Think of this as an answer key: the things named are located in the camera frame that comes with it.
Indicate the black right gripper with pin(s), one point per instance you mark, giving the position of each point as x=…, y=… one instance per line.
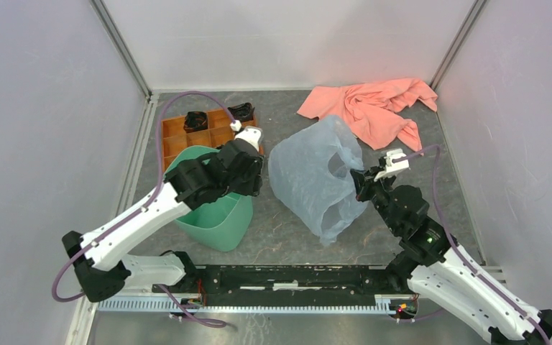
x=364, y=181

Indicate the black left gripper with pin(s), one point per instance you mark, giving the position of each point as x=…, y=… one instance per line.
x=254, y=186

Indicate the green plastic trash bin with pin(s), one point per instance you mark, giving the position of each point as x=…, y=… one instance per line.
x=218, y=218

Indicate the translucent blue trash bag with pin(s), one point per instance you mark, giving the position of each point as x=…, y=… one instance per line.
x=309, y=172

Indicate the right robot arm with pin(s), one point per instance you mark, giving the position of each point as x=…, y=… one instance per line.
x=437, y=267

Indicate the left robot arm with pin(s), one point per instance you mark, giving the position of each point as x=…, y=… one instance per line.
x=101, y=258

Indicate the orange compartment tray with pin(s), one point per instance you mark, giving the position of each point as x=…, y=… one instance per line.
x=175, y=139

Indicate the pink cloth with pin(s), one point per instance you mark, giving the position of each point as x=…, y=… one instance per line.
x=371, y=110

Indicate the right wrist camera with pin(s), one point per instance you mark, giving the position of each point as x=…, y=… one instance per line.
x=392, y=163

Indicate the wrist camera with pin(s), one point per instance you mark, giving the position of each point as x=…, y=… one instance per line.
x=392, y=163
x=252, y=135

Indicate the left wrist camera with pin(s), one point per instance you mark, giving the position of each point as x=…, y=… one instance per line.
x=252, y=135

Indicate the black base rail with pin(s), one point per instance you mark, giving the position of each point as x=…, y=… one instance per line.
x=289, y=285

